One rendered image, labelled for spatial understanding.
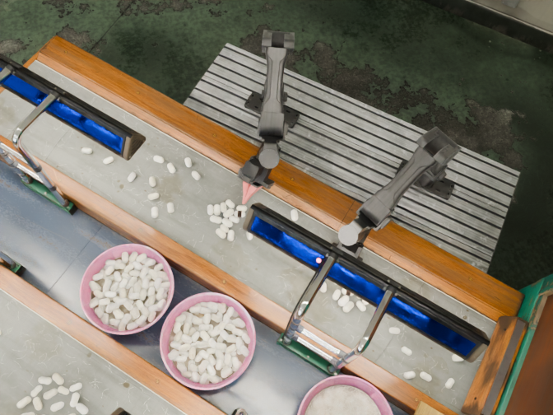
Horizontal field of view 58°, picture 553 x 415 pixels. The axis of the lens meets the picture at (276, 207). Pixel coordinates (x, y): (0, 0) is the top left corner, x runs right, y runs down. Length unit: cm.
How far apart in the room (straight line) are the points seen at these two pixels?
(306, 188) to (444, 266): 49
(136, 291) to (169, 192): 33
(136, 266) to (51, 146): 52
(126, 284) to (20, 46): 189
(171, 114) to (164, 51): 122
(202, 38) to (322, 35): 68
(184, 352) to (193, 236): 34
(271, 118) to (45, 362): 92
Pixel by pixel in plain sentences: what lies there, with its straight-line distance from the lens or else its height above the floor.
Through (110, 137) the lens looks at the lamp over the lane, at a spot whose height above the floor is 108.
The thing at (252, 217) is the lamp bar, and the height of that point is 109.
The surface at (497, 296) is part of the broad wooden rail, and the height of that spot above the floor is 76.
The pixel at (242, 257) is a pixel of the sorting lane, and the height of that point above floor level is 74.
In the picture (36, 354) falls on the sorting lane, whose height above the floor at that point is 74.
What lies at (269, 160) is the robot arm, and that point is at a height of 100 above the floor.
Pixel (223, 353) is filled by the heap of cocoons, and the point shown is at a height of 72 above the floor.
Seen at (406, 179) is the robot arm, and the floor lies 103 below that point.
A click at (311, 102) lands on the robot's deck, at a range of 191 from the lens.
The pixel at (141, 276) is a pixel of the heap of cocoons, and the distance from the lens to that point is 156.
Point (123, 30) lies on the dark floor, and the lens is 308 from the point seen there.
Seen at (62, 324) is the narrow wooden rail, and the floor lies 76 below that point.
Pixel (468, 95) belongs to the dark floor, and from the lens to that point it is 301.
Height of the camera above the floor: 221
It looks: 66 degrees down
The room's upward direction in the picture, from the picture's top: 8 degrees clockwise
